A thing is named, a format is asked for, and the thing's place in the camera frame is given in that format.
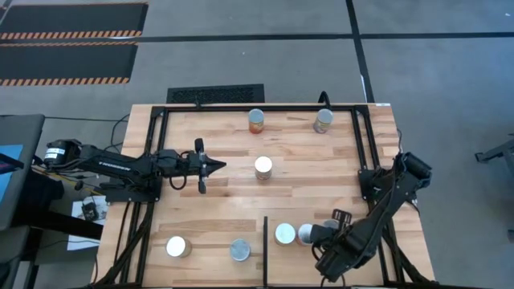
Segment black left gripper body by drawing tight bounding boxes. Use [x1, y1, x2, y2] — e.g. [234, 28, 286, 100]
[187, 138, 209, 195]

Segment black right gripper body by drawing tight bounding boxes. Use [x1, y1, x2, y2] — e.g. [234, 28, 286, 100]
[320, 209, 354, 262]

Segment red can white beans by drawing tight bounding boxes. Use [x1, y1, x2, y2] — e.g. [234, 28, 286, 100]
[296, 223, 315, 246]

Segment orange beans can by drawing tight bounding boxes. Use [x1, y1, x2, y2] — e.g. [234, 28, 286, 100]
[274, 222, 297, 246]

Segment plain orange can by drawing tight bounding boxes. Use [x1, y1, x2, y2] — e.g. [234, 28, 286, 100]
[247, 108, 265, 135]

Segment black floor vent grille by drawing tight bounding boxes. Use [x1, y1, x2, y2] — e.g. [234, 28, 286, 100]
[166, 83, 266, 104]

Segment blue tomato can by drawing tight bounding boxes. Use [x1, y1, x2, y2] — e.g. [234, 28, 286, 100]
[229, 238, 252, 263]

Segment tin can silver lid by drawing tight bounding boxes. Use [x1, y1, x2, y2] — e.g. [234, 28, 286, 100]
[165, 235, 193, 258]

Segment small black device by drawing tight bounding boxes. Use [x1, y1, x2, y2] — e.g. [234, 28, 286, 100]
[81, 201, 100, 222]

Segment white paper sheet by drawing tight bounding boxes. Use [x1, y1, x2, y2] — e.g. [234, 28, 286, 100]
[67, 195, 109, 252]

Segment black hazard-striped floor mat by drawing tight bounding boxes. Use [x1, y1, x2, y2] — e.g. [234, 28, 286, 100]
[0, 2, 149, 41]
[0, 42, 140, 87]

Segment black tripod leg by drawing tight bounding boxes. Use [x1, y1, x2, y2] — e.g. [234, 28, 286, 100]
[475, 134, 514, 169]

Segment blue screen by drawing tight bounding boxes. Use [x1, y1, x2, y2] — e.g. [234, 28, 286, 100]
[0, 144, 24, 204]

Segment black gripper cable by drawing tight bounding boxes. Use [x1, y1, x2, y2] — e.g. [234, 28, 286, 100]
[168, 174, 189, 191]

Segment black table rig frame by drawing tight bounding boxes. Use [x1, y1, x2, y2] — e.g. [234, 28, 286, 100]
[90, 102, 439, 289]

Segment black floor cable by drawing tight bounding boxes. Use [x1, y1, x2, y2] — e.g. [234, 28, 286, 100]
[109, 114, 132, 154]

